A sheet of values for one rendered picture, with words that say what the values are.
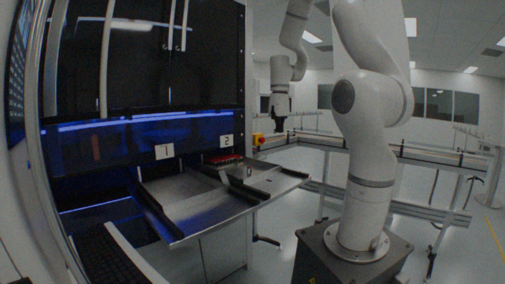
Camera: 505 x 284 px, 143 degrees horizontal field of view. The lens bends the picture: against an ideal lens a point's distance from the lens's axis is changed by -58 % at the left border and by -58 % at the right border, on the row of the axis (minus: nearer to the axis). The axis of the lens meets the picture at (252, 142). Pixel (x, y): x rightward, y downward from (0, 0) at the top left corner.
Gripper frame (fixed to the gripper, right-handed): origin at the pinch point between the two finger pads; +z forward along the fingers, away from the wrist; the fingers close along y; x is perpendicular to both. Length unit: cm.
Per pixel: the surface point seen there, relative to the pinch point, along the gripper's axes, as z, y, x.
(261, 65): -170, -543, -488
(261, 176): 20.1, 9.6, -2.1
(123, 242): 30, 69, -7
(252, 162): 21.1, -5.4, -21.4
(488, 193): 95, -275, 226
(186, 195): 22.1, 41.1, -10.9
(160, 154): 9, 43, -28
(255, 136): 8.2, -14.4, -27.8
